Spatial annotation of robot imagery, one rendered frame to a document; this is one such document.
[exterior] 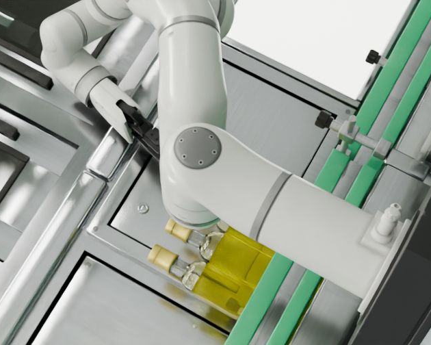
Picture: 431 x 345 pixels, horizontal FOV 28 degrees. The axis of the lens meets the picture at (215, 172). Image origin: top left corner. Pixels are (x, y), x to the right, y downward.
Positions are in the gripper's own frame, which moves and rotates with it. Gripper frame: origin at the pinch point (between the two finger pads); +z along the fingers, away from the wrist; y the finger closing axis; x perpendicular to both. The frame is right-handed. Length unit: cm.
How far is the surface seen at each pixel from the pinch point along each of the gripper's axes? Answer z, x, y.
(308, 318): 41.0, -6.3, 15.8
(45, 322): 4.4, -36.6, -15.4
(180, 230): 14.3, -8.5, 2.0
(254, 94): 1.8, 22.8, -12.8
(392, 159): 33.5, 21.2, 15.4
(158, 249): 13.9, -13.5, 1.8
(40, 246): -6.1, -27.5, -12.4
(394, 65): 20.9, 39.0, 3.8
